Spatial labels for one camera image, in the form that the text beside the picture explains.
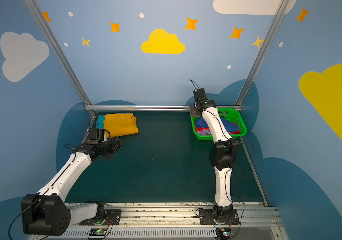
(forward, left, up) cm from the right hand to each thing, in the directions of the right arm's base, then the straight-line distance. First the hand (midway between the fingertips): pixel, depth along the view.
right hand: (200, 109), depth 94 cm
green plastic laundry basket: (+11, -27, -14) cm, 32 cm away
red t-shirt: (-5, -1, -13) cm, 14 cm away
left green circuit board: (-66, +51, -21) cm, 86 cm away
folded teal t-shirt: (+2, +75, -20) cm, 78 cm away
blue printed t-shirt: (+1, -2, -13) cm, 14 cm away
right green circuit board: (-63, -10, -23) cm, 68 cm away
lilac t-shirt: (-7, -4, -15) cm, 17 cm away
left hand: (-26, +45, -6) cm, 52 cm away
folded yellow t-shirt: (-2, +58, -17) cm, 61 cm away
